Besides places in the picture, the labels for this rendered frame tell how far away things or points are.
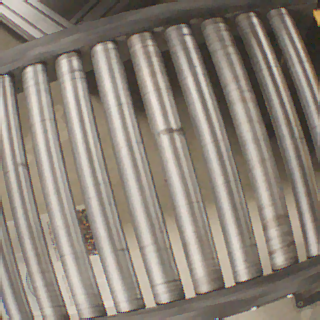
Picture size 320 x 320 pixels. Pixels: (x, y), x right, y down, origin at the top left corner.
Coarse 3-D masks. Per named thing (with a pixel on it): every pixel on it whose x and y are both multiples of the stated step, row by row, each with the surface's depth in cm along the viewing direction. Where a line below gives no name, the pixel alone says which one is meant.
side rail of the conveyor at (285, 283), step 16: (272, 272) 117; (288, 272) 117; (304, 272) 116; (224, 288) 116; (240, 288) 116; (256, 288) 116; (272, 288) 116; (288, 288) 116; (304, 288) 116; (176, 304) 116; (192, 304) 116; (208, 304) 116; (224, 304) 116; (240, 304) 115; (256, 304) 115
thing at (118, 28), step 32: (192, 0) 129; (224, 0) 129; (256, 0) 129; (288, 0) 129; (64, 32) 128; (96, 32) 128; (128, 32) 128; (160, 32) 130; (0, 64) 127; (32, 64) 127
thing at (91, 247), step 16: (80, 208) 201; (48, 224) 200; (80, 224) 200; (16, 240) 199; (48, 240) 199; (16, 256) 198; (96, 256) 197; (96, 272) 196; (64, 288) 195; (0, 304) 194; (32, 304) 194
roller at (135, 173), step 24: (96, 48) 128; (96, 72) 127; (120, 72) 127; (120, 96) 125; (120, 120) 124; (120, 144) 123; (120, 168) 123; (144, 168) 122; (144, 192) 121; (144, 216) 120; (144, 240) 119; (168, 240) 120; (144, 264) 119; (168, 264) 118; (168, 288) 117
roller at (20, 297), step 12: (0, 204) 122; (0, 216) 121; (0, 228) 120; (0, 240) 119; (0, 252) 119; (12, 252) 120; (0, 264) 118; (12, 264) 119; (0, 276) 118; (12, 276) 118; (0, 288) 118; (12, 288) 117; (24, 288) 119; (12, 300) 116; (24, 300) 117; (12, 312) 116; (24, 312) 116
